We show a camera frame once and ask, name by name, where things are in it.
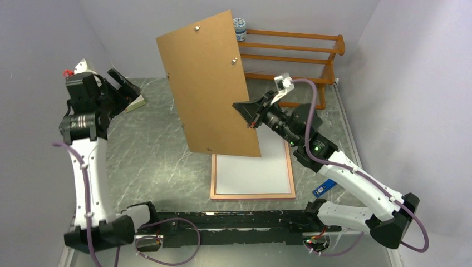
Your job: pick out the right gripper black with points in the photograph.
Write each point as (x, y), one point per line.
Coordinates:
(250, 110)

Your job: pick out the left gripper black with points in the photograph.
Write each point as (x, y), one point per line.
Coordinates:
(125, 95)

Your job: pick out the landscape beach photo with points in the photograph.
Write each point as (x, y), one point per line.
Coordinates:
(258, 173)

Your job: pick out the brown frame backing board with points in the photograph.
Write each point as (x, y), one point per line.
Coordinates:
(205, 75)

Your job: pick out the pink wooden picture frame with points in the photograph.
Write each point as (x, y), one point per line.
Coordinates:
(291, 177)

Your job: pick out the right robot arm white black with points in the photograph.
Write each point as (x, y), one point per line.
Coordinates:
(386, 215)

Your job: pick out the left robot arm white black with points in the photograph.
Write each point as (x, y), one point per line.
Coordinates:
(96, 226)

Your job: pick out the small white green box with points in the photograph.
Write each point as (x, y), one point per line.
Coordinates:
(140, 101)

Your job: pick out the orange wooden rack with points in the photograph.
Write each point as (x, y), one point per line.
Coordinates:
(267, 54)

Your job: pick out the blue white lidded jar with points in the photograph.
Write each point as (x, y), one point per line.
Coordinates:
(240, 27)

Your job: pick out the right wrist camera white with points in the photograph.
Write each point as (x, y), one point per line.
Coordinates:
(284, 85)

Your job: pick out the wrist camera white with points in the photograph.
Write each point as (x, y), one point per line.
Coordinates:
(81, 67)
(284, 85)

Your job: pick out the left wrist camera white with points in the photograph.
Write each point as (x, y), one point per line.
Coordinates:
(81, 67)

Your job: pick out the blue black handled tool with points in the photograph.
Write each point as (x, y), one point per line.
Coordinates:
(324, 188)

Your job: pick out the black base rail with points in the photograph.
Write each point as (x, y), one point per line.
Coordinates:
(185, 228)

